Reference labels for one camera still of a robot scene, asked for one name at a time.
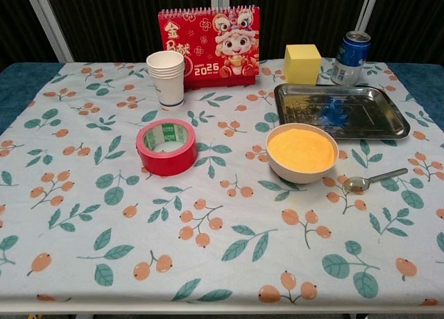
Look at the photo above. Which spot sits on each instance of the metal spoon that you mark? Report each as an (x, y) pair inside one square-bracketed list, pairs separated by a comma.
[(355, 186)]

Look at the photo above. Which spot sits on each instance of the orange powder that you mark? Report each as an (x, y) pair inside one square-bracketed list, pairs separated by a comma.
[(298, 149)]

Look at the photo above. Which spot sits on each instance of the bowl of orange powder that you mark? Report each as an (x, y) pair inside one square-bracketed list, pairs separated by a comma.
[(301, 177)]

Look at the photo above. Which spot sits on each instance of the stainless steel tray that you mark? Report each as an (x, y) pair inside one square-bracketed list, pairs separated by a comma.
[(347, 114)]

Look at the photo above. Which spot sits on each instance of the red tape roll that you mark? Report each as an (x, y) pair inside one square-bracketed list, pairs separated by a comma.
[(166, 165)]

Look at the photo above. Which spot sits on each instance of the floral fruit print tablecloth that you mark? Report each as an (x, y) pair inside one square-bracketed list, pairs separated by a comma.
[(222, 229)]

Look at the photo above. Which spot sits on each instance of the white paper cup stack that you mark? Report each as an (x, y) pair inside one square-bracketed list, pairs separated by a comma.
[(170, 86)]

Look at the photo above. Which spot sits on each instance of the red 2026 desk calendar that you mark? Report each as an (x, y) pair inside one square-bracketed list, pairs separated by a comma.
[(208, 55)]

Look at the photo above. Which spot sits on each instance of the yellow cube block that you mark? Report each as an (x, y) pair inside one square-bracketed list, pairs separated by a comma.
[(301, 66)]

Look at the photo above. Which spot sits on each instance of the dark ribbed partition panel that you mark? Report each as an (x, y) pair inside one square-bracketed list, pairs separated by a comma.
[(121, 21), (295, 14), (409, 21), (17, 21)]

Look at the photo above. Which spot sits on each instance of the blue drink can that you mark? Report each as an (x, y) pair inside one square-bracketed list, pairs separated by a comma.
[(350, 59)]

